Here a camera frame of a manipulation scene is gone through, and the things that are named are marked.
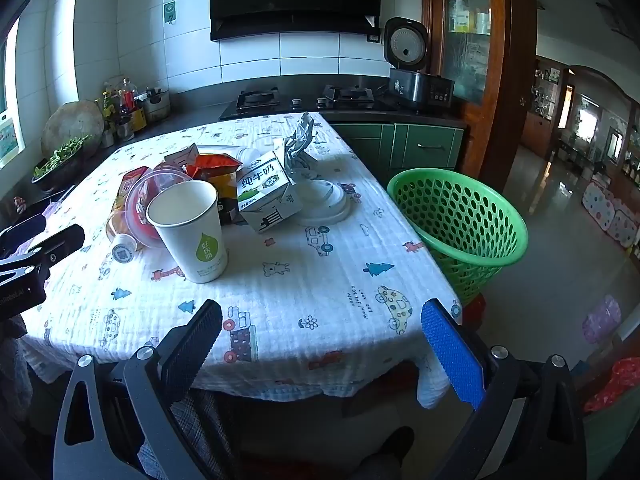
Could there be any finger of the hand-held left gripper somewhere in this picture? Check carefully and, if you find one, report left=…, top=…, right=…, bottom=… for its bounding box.
left=0, top=213, right=48, bottom=257
left=0, top=223, right=86, bottom=281

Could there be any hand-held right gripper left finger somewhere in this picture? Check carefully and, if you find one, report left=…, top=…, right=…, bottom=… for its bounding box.
left=52, top=299, right=223, bottom=480

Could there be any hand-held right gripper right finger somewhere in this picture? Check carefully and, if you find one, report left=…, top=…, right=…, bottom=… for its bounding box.
left=420, top=298, right=588, bottom=480

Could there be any orange drink carton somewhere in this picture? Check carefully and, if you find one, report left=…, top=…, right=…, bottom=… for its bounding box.
left=112, top=166, right=151, bottom=213

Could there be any green plastic basket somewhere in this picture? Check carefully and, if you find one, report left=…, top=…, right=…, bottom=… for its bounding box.
left=386, top=167, right=529, bottom=306

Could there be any white paper cup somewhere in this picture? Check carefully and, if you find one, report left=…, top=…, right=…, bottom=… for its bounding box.
left=145, top=180, right=229, bottom=284

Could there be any clear plastic cup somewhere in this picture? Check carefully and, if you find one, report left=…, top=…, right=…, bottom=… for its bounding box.
left=125, top=169, right=193, bottom=248

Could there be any white green milk carton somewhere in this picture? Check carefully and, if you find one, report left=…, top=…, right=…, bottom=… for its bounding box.
left=236, top=151, right=303, bottom=234

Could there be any yellow red snack bag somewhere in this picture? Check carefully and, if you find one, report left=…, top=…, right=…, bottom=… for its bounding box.
left=182, top=154, right=243, bottom=202

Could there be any white plastic lid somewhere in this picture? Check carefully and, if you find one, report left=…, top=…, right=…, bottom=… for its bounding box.
left=295, top=178, right=355, bottom=227

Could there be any silver foil wrapper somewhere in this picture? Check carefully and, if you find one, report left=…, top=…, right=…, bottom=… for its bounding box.
left=283, top=112, right=321, bottom=181

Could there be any person's left forearm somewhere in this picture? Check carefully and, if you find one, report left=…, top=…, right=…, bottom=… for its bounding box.
left=0, top=315, right=33, bottom=421

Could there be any bowl of green vegetables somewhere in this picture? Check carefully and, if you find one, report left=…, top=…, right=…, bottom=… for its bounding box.
left=31, top=135, right=93, bottom=195

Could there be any black shoe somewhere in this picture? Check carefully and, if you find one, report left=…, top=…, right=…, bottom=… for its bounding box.
left=350, top=426, right=416, bottom=480

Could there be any round wooden cutting board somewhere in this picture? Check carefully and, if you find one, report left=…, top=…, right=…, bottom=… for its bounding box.
left=41, top=100, right=106, bottom=161

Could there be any window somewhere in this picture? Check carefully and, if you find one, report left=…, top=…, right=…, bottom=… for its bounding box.
left=0, top=15, right=26, bottom=171

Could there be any printed white tablecloth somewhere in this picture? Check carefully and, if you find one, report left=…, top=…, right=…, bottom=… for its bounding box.
left=20, top=111, right=463, bottom=408

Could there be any group of condiment bottles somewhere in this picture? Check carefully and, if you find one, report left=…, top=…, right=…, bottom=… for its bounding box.
left=100, top=77, right=148, bottom=143

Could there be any utensil holder pot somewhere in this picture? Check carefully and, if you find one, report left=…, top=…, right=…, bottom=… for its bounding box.
left=142, top=87, right=171, bottom=123

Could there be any red plastic bag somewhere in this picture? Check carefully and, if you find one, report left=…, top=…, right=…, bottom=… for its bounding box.
left=582, top=357, right=640, bottom=413

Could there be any dark kitchen countertop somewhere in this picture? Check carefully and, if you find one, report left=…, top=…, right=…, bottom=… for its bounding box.
left=0, top=72, right=468, bottom=221

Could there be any green kitchen cabinet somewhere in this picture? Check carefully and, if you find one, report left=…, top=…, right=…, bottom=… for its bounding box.
left=325, top=121, right=466, bottom=186

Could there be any polka dot playpen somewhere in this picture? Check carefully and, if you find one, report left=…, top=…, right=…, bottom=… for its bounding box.
left=580, top=180, right=640, bottom=248

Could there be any black gas stove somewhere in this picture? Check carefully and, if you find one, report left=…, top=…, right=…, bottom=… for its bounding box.
left=219, top=83, right=398, bottom=121

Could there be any wooden shelf cabinet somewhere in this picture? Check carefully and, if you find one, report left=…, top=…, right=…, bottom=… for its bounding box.
left=520, top=55, right=563, bottom=146

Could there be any black rice cooker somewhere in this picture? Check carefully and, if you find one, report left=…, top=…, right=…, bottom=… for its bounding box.
left=382, top=16, right=456, bottom=111

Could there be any wooden glass display cabinet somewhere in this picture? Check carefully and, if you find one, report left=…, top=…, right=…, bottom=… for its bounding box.
left=421, top=0, right=538, bottom=191

